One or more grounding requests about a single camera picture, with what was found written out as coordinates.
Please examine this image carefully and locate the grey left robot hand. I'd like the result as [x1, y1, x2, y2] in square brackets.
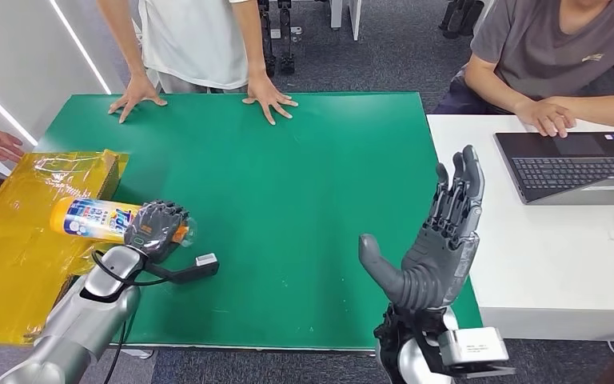
[123, 199, 192, 265]

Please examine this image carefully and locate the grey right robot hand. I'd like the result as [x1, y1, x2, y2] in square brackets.
[358, 144, 485, 312]

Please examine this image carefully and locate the orange bottle with label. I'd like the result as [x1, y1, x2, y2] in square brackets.
[49, 196, 198, 247]

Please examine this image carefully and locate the white desk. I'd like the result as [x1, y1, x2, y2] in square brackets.
[426, 114, 614, 343]

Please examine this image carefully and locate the standing person's right hand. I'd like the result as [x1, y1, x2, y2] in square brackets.
[109, 74, 169, 124]

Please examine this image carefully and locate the standing person's hand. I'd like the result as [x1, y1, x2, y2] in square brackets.
[242, 74, 299, 126]
[109, 74, 169, 124]

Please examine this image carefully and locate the green table mat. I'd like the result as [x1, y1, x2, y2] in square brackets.
[34, 92, 491, 354]

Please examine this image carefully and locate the yellow plastic wrapped box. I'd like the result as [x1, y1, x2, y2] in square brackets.
[0, 150, 130, 346]

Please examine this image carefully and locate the dark grey laptop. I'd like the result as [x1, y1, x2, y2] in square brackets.
[493, 131, 614, 206]

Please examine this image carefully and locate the standing person's left hand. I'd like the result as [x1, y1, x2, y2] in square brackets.
[242, 74, 299, 126]

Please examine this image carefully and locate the seated person's hand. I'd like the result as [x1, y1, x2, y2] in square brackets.
[513, 98, 578, 139]

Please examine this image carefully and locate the standing person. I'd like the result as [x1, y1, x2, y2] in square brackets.
[96, 0, 299, 126]

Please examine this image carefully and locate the black robot leg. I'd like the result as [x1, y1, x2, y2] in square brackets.
[257, 0, 277, 78]
[277, 0, 296, 76]

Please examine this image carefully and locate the seated person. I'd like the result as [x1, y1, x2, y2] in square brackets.
[433, 0, 614, 139]

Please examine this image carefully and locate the black equipment on floor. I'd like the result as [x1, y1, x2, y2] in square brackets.
[441, 0, 485, 40]

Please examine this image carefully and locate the white furniture leg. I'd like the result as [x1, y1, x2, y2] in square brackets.
[330, 0, 364, 42]

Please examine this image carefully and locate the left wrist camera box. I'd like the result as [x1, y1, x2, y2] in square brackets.
[145, 252, 221, 286]

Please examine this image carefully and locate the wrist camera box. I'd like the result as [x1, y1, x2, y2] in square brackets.
[145, 252, 221, 286]
[437, 326, 517, 380]

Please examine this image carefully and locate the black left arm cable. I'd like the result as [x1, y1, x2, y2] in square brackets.
[90, 250, 170, 384]

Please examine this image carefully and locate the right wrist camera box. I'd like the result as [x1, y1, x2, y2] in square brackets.
[437, 326, 517, 380]

